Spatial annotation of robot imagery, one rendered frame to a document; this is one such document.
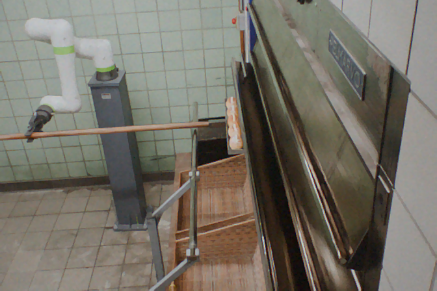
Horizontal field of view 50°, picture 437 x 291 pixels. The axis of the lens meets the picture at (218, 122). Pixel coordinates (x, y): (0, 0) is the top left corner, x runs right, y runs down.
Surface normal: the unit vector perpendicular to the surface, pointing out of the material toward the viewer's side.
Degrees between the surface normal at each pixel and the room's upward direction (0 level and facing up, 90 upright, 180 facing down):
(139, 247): 0
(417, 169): 90
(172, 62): 90
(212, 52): 90
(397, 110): 90
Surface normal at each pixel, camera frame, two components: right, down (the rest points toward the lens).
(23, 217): -0.06, -0.87
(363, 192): -0.96, -0.24
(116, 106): -0.04, 0.48
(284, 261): 0.15, -0.87
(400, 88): -1.00, 0.07
